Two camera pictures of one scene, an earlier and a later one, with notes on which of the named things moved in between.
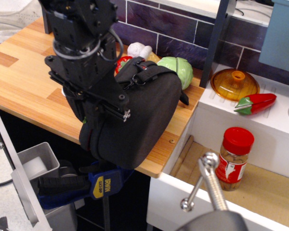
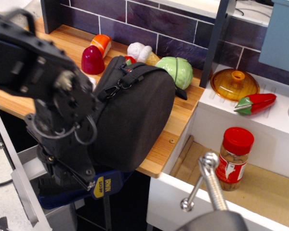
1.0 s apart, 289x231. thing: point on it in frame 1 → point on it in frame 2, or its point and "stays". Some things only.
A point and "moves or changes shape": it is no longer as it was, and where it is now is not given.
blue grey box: [280, 46] stays
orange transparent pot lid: [234, 84] stays
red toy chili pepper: [256, 104] stays
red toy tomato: [121, 63] → [133, 60]
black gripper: [91, 73] → [66, 145]
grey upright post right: [221, 18] stays
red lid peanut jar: [237, 142] stays
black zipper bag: [154, 94] moves or changes shape
